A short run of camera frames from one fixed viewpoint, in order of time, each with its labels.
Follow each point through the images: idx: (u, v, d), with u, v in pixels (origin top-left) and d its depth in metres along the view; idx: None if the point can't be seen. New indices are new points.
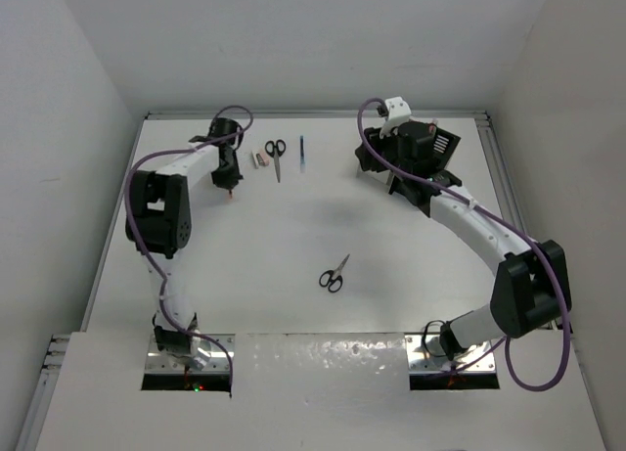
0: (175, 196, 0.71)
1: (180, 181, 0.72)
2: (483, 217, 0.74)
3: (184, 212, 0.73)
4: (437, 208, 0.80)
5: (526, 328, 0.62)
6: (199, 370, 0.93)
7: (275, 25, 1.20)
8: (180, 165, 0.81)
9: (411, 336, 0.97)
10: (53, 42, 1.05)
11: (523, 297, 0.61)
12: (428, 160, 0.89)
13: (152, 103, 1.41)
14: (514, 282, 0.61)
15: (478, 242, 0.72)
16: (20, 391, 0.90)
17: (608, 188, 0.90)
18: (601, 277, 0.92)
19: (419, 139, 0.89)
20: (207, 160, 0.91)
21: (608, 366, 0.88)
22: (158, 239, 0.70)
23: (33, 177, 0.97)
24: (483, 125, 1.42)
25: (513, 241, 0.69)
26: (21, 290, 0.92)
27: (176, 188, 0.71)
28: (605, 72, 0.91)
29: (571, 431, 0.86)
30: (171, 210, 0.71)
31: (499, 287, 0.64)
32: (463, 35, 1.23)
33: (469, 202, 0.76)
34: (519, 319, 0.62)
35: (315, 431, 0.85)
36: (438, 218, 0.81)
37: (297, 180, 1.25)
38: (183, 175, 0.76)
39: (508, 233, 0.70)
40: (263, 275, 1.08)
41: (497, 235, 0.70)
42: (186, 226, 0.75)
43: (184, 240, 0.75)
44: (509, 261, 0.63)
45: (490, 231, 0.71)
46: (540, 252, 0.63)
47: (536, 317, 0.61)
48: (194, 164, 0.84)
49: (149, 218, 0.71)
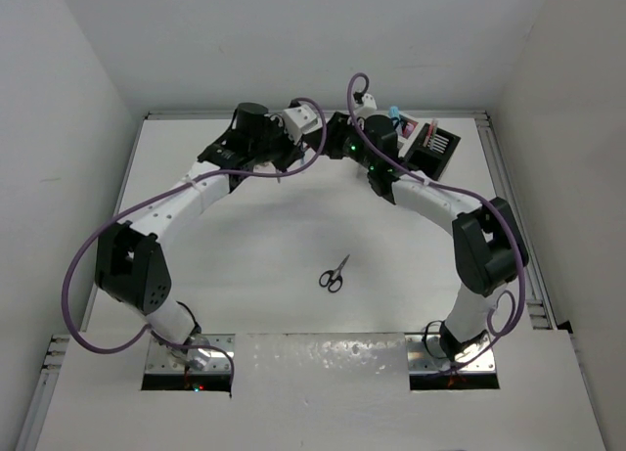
0: (145, 263, 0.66)
1: (152, 246, 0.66)
2: (438, 191, 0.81)
3: (156, 276, 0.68)
4: (400, 192, 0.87)
5: (489, 279, 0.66)
6: (199, 371, 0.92)
7: (275, 25, 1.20)
8: (163, 216, 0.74)
9: (411, 336, 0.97)
10: (52, 41, 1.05)
11: (480, 252, 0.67)
12: (392, 153, 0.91)
13: (152, 102, 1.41)
14: (468, 236, 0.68)
15: (436, 210, 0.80)
16: (20, 391, 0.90)
17: (607, 187, 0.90)
18: (601, 276, 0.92)
19: (383, 134, 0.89)
20: (206, 194, 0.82)
21: (608, 366, 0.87)
22: (128, 302, 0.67)
23: (32, 177, 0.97)
24: (483, 125, 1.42)
25: (465, 204, 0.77)
26: (22, 290, 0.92)
27: (145, 254, 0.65)
28: (605, 72, 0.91)
29: (570, 430, 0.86)
30: (138, 277, 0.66)
31: (458, 248, 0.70)
32: (462, 35, 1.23)
33: (423, 180, 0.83)
34: (480, 271, 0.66)
35: (315, 431, 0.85)
36: (401, 202, 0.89)
37: (297, 180, 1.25)
38: (155, 234, 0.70)
39: (460, 198, 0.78)
40: (263, 275, 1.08)
41: (450, 201, 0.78)
42: (162, 287, 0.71)
43: (158, 299, 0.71)
44: (460, 219, 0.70)
45: (444, 199, 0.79)
46: (486, 203, 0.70)
47: (496, 268, 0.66)
48: (181, 212, 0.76)
49: (118, 279, 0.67)
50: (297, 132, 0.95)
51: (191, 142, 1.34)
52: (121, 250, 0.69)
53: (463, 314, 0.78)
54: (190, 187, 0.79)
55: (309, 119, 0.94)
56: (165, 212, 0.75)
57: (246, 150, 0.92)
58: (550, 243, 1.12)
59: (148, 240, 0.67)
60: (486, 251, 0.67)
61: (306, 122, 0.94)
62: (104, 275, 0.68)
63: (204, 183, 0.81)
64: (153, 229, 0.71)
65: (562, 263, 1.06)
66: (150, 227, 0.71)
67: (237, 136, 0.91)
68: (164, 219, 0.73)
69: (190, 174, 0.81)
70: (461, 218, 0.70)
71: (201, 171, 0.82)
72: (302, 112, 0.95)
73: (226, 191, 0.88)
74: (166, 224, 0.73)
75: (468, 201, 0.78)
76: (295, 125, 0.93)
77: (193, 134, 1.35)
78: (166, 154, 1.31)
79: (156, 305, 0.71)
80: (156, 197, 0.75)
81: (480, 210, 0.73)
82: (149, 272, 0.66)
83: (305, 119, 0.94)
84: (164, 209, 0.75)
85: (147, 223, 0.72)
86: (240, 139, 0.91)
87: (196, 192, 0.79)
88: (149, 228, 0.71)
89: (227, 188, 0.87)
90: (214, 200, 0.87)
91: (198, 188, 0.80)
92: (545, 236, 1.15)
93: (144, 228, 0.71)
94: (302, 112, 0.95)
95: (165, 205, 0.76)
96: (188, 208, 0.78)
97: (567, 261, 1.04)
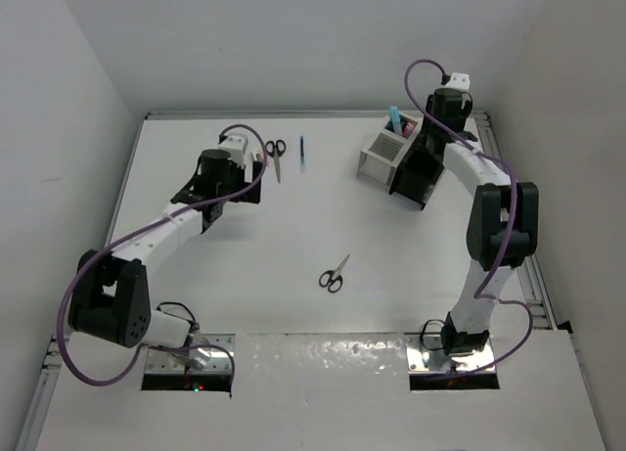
0: (126, 291, 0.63)
1: (135, 270, 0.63)
2: (481, 159, 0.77)
3: (138, 304, 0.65)
4: (448, 155, 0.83)
5: (489, 250, 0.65)
6: (199, 370, 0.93)
7: (275, 26, 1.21)
8: (146, 246, 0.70)
9: (411, 336, 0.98)
10: (53, 41, 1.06)
11: (491, 223, 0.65)
12: (454, 118, 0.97)
13: (152, 102, 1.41)
14: (486, 204, 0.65)
15: (470, 178, 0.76)
16: (20, 391, 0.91)
17: (608, 187, 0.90)
18: (602, 277, 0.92)
19: (449, 96, 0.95)
20: (184, 230, 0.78)
21: (609, 366, 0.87)
22: (107, 337, 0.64)
23: (32, 177, 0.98)
24: (483, 125, 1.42)
25: (499, 178, 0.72)
26: (22, 289, 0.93)
27: (128, 279, 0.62)
28: (605, 73, 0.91)
29: (571, 430, 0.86)
30: (120, 306, 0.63)
31: (475, 213, 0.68)
32: (461, 35, 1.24)
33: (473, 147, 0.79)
34: (484, 242, 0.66)
35: (315, 431, 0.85)
36: (446, 162, 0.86)
37: (297, 180, 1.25)
38: (139, 259, 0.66)
39: (498, 173, 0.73)
40: (263, 275, 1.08)
41: (486, 172, 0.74)
42: (143, 318, 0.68)
43: (139, 332, 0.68)
44: (486, 187, 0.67)
45: (481, 168, 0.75)
46: (514, 181, 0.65)
47: (500, 244, 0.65)
48: (161, 243, 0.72)
49: (96, 314, 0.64)
50: (242, 156, 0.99)
51: (190, 142, 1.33)
52: (99, 281, 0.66)
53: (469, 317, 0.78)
54: (167, 221, 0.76)
55: (243, 142, 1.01)
56: (147, 242, 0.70)
57: (215, 193, 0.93)
58: (550, 243, 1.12)
59: (130, 264, 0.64)
60: (496, 225, 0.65)
61: (241, 145, 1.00)
62: (80, 309, 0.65)
63: (182, 217, 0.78)
64: (135, 255, 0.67)
65: (563, 263, 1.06)
66: (130, 253, 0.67)
67: (203, 181, 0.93)
68: (147, 248, 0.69)
69: (165, 211, 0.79)
70: (487, 186, 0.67)
71: (176, 209, 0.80)
72: (232, 139, 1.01)
73: (200, 230, 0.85)
74: (148, 252, 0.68)
75: (505, 177, 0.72)
76: (239, 150, 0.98)
77: (192, 133, 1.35)
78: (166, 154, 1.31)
79: (137, 337, 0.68)
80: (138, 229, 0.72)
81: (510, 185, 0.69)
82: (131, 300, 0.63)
83: (240, 143, 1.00)
84: (145, 239, 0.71)
85: (128, 251, 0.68)
86: (208, 184, 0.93)
87: (173, 225, 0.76)
88: (131, 254, 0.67)
89: (201, 227, 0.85)
90: (189, 239, 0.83)
91: (175, 222, 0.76)
92: (546, 236, 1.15)
93: (125, 254, 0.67)
94: (232, 140, 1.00)
95: (148, 237, 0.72)
96: (167, 242, 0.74)
97: (567, 261, 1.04)
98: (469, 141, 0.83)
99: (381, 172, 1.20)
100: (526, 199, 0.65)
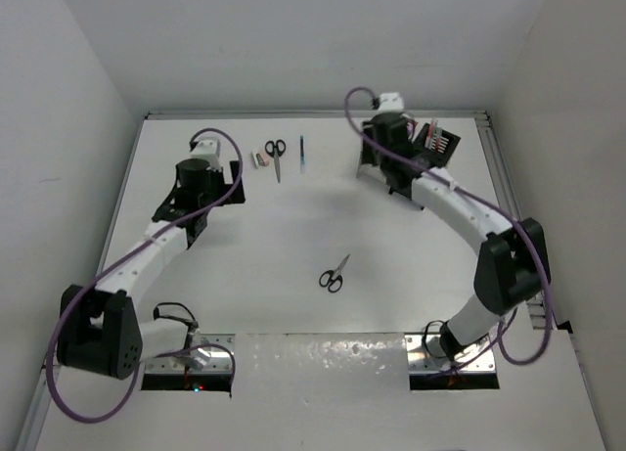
0: (112, 324, 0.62)
1: (120, 302, 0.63)
2: (463, 198, 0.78)
3: (128, 337, 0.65)
4: (420, 192, 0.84)
5: (510, 301, 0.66)
6: (199, 370, 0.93)
7: (275, 25, 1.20)
8: (128, 272, 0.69)
9: (411, 336, 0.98)
10: (52, 42, 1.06)
11: (506, 275, 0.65)
12: (403, 144, 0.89)
13: (152, 102, 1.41)
14: (497, 259, 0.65)
15: (461, 222, 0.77)
16: (20, 392, 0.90)
17: (608, 189, 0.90)
18: (602, 276, 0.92)
19: (392, 122, 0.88)
20: (167, 250, 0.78)
21: (609, 366, 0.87)
22: (97, 369, 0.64)
23: (32, 177, 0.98)
24: (482, 125, 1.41)
25: (494, 220, 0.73)
26: (22, 290, 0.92)
27: (113, 313, 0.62)
28: (605, 72, 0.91)
29: (570, 431, 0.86)
30: (109, 340, 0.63)
31: (483, 267, 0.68)
32: (461, 36, 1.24)
33: (449, 184, 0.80)
34: (503, 294, 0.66)
35: (315, 431, 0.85)
36: (421, 200, 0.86)
37: (297, 180, 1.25)
38: (125, 292, 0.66)
39: (489, 212, 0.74)
40: (263, 275, 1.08)
41: (477, 214, 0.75)
42: (135, 348, 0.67)
43: (132, 362, 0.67)
44: (492, 240, 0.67)
45: (471, 212, 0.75)
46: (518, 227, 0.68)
47: (518, 292, 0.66)
48: (146, 269, 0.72)
49: (84, 348, 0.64)
50: (216, 159, 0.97)
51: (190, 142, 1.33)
52: (85, 315, 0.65)
53: (470, 318, 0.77)
54: (151, 243, 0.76)
55: (214, 145, 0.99)
56: (131, 268, 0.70)
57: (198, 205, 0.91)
58: (550, 243, 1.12)
59: (116, 296, 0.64)
60: (512, 275, 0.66)
61: (215, 148, 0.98)
62: (67, 344, 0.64)
63: (163, 238, 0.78)
64: (119, 286, 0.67)
65: (563, 263, 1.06)
66: (113, 284, 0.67)
67: (184, 194, 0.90)
68: (130, 275, 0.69)
69: (147, 233, 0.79)
70: (492, 239, 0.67)
71: (158, 229, 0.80)
72: (202, 145, 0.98)
73: (185, 246, 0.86)
74: (133, 282, 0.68)
75: (497, 217, 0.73)
76: (212, 155, 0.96)
77: (192, 133, 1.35)
78: (166, 153, 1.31)
79: (130, 368, 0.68)
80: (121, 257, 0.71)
81: (510, 229, 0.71)
82: (119, 334, 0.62)
83: (212, 147, 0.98)
84: (129, 266, 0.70)
85: (112, 283, 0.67)
86: (190, 196, 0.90)
87: (156, 248, 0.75)
88: (115, 285, 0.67)
89: (185, 244, 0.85)
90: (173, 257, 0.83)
91: (158, 243, 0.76)
92: (546, 236, 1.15)
93: (109, 287, 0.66)
94: (203, 145, 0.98)
95: (132, 263, 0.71)
96: (152, 265, 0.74)
97: (567, 260, 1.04)
98: (439, 174, 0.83)
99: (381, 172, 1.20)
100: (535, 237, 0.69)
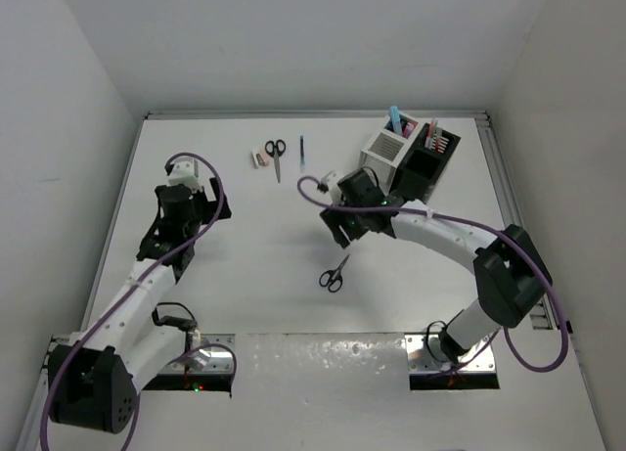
0: (103, 383, 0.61)
1: (111, 361, 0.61)
2: (442, 221, 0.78)
3: (119, 392, 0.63)
4: (399, 227, 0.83)
5: (520, 311, 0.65)
6: (199, 370, 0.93)
7: (274, 25, 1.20)
8: (115, 325, 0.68)
9: (411, 336, 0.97)
10: (52, 42, 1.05)
11: (507, 288, 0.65)
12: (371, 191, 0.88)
13: (152, 102, 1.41)
14: (493, 274, 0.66)
15: (449, 246, 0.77)
16: (20, 392, 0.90)
17: (608, 190, 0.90)
18: (602, 276, 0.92)
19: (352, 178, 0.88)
20: (156, 290, 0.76)
21: (609, 367, 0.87)
22: (93, 425, 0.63)
23: (31, 177, 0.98)
24: (483, 125, 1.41)
25: (477, 236, 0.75)
26: (22, 290, 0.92)
27: (105, 374, 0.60)
28: (606, 72, 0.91)
29: (571, 430, 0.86)
30: (101, 400, 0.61)
31: (484, 286, 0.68)
32: (461, 35, 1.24)
33: (425, 213, 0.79)
34: (512, 307, 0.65)
35: (315, 431, 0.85)
36: (401, 235, 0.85)
37: (297, 180, 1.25)
38: (111, 347, 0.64)
39: (472, 230, 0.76)
40: (263, 275, 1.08)
41: (463, 235, 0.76)
42: (128, 400, 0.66)
43: (126, 414, 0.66)
44: (481, 256, 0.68)
45: (455, 233, 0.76)
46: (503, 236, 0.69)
47: (525, 300, 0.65)
48: (134, 316, 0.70)
49: (76, 407, 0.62)
50: (196, 181, 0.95)
51: (190, 141, 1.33)
52: (74, 374, 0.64)
53: (471, 319, 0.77)
54: (136, 288, 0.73)
55: (192, 165, 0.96)
56: (117, 321, 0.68)
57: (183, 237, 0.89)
58: (550, 243, 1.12)
59: (105, 354, 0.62)
60: (514, 285, 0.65)
61: (193, 168, 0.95)
62: (59, 406, 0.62)
63: (150, 279, 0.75)
64: (108, 342, 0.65)
65: (563, 263, 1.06)
66: (103, 340, 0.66)
67: (168, 225, 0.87)
68: (117, 329, 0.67)
69: (132, 275, 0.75)
70: (482, 255, 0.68)
71: (143, 269, 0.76)
72: (179, 166, 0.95)
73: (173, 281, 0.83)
74: (120, 335, 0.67)
75: (480, 233, 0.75)
76: (192, 177, 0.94)
77: (192, 132, 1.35)
78: (165, 153, 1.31)
79: (125, 419, 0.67)
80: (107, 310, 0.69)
81: (496, 242, 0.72)
82: (111, 392, 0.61)
83: (190, 167, 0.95)
84: (115, 317, 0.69)
85: (102, 339, 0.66)
86: (174, 228, 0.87)
87: (143, 293, 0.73)
88: (104, 342, 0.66)
89: (174, 280, 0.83)
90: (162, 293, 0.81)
91: (144, 287, 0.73)
92: (546, 236, 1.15)
93: (98, 345, 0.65)
94: (180, 166, 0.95)
95: (117, 314, 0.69)
96: (141, 310, 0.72)
97: (567, 261, 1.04)
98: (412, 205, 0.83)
99: (381, 172, 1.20)
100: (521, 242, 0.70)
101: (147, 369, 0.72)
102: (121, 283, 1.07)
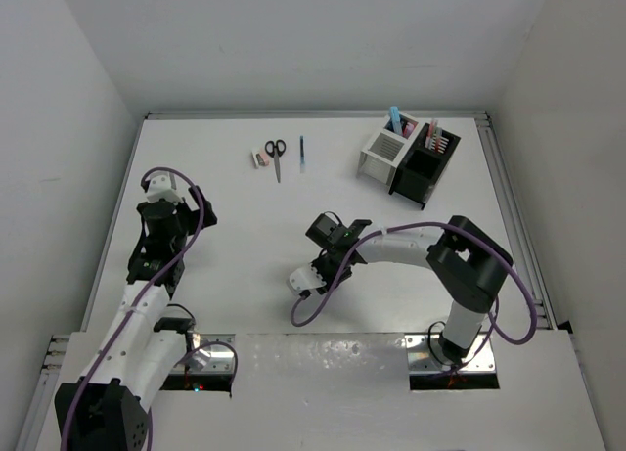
0: (116, 418, 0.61)
1: (118, 393, 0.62)
2: (395, 233, 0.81)
3: (132, 420, 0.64)
4: (367, 251, 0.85)
5: (490, 296, 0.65)
6: (199, 370, 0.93)
7: (274, 26, 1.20)
8: (117, 354, 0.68)
9: (411, 336, 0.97)
10: (51, 42, 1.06)
11: (469, 278, 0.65)
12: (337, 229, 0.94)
13: (152, 102, 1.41)
14: (449, 269, 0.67)
15: (407, 253, 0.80)
16: (20, 392, 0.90)
17: (607, 190, 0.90)
18: (603, 276, 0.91)
19: (318, 229, 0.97)
20: (152, 312, 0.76)
21: (609, 370, 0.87)
22: None
23: (32, 177, 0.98)
24: (483, 125, 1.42)
25: (428, 236, 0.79)
26: (21, 289, 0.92)
27: (114, 406, 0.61)
28: (607, 72, 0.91)
29: (571, 430, 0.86)
30: (113, 432, 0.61)
31: (449, 283, 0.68)
32: (460, 35, 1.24)
33: (381, 233, 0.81)
34: (480, 293, 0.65)
35: (315, 431, 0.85)
36: (371, 257, 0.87)
37: (297, 180, 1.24)
38: (115, 380, 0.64)
39: (422, 231, 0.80)
40: (262, 274, 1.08)
41: (414, 238, 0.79)
42: (142, 424, 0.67)
43: (140, 438, 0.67)
44: (433, 252, 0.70)
45: (409, 240, 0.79)
46: (446, 227, 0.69)
47: (490, 284, 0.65)
48: (135, 343, 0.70)
49: (92, 441, 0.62)
50: (172, 192, 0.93)
51: (189, 141, 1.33)
52: (83, 409, 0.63)
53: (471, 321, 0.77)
54: (132, 314, 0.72)
55: (167, 179, 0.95)
56: (118, 349, 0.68)
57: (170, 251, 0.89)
58: (551, 243, 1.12)
59: (111, 387, 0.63)
60: (474, 273, 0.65)
61: (168, 182, 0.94)
62: (72, 442, 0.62)
63: (144, 303, 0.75)
64: (111, 375, 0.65)
65: (563, 261, 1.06)
66: (107, 373, 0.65)
67: (155, 244, 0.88)
68: (119, 358, 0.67)
69: (126, 303, 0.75)
70: (433, 251, 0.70)
71: (136, 293, 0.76)
72: (154, 182, 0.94)
73: (168, 299, 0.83)
74: (123, 365, 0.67)
75: (428, 232, 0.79)
76: (168, 188, 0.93)
77: (191, 132, 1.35)
78: (166, 153, 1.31)
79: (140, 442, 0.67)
80: (104, 341, 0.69)
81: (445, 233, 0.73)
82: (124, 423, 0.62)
83: (165, 181, 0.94)
84: (115, 346, 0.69)
85: (105, 373, 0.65)
86: (160, 245, 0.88)
87: (140, 317, 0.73)
88: (109, 374, 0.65)
89: (167, 296, 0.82)
90: (158, 314, 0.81)
91: (140, 311, 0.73)
92: (546, 236, 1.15)
93: (103, 378, 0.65)
94: (156, 181, 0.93)
95: (118, 342, 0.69)
96: (141, 335, 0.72)
97: (567, 260, 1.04)
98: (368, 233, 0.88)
99: (381, 172, 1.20)
100: (467, 226, 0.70)
101: (154, 382, 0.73)
102: (121, 282, 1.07)
